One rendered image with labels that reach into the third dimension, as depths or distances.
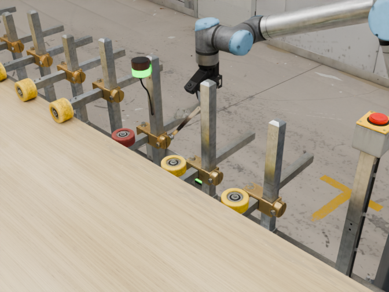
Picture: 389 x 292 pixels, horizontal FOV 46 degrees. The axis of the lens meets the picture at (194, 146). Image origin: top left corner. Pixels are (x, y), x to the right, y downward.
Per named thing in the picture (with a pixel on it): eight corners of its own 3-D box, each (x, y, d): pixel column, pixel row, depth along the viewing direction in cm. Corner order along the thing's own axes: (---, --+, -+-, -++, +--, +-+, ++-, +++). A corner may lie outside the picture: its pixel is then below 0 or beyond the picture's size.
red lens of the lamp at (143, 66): (141, 61, 151) (140, 54, 150) (154, 66, 147) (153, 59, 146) (127, 66, 147) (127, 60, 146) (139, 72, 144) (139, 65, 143)
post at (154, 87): (160, 168, 178) (151, 52, 151) (167, 172, 176) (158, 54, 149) (154, 172, 176) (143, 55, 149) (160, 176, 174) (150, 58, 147)
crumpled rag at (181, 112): (183, 106, 183) (182, 102, 181) (195, 112, 179) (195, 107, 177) (167, 115, 177) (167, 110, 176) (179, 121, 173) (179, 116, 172)
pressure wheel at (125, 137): (127, 150, 169) (124, 124, 163) (142, 159, 165) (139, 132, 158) (110, 160, 165) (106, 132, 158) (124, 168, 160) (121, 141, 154)
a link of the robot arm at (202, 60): (208, 57, 170) (189, 51, 176) (208, 69, 173) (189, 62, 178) (223, 50, 175) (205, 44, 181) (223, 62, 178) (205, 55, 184)
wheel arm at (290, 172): (304, 160, 161) (305, 150, 159) (313, 164, 159) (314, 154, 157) (225, 225, 135) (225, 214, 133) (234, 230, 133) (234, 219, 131)
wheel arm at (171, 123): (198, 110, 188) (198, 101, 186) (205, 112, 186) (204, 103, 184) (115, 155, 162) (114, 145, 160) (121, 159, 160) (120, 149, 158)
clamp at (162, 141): (147, 132, 175) (146, 121, 172) (171, 145, 167) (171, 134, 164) (135, 138, 172) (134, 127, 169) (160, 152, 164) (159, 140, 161)
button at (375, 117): (373, 116, 105) (374, 110, 104) (389, 122, 102) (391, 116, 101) (364, 123, 102) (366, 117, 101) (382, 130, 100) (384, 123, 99)
